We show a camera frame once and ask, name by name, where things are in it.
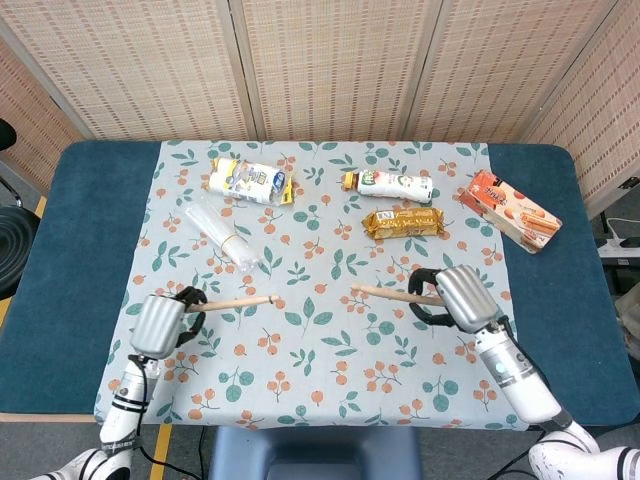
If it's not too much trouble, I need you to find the grey blue robot torso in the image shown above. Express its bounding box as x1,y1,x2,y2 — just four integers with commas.
208,426,422,480

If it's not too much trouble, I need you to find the clear plastic bundle with band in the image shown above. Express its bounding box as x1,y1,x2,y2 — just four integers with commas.
182,199,266,274

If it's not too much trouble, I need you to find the floral printed tablecloth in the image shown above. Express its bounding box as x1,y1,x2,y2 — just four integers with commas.
93,139,531,432

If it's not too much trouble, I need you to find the wooden stick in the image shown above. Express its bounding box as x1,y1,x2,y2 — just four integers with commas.
187,294,281,315
350,284,447,307

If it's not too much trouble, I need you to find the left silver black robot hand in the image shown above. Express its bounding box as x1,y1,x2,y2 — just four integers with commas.
128,285,209,361

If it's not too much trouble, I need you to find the white yellow snack bag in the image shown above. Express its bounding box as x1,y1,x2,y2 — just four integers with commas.
204,156,296,206

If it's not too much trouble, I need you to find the black office chair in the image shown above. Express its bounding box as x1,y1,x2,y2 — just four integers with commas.
0,118,42,301

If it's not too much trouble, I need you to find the orange wafer roll box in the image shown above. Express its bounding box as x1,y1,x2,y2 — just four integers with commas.
458,168,564,255

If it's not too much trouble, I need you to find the woven bamboo screen panel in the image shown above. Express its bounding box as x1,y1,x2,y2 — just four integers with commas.
0,24,89,196
0,0,256,142
229,0,446,142
404,0,624,146
522,0,640,219

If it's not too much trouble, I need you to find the white power strip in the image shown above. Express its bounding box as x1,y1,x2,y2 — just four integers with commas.
597,238,640,259

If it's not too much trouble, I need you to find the white drink bottle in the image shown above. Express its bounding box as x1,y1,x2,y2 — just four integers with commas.
341,169,434,204

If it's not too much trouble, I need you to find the beige cloth object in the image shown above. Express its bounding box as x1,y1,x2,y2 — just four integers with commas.
613,289,640,361

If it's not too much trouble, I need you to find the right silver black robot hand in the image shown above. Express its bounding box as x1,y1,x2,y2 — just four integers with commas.
407,264,501,335

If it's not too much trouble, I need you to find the golden biscuit pack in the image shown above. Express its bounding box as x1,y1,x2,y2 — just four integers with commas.
361,207,446,242

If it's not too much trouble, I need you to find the blue felt table cover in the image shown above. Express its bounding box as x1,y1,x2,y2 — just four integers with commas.
0,139,640,426

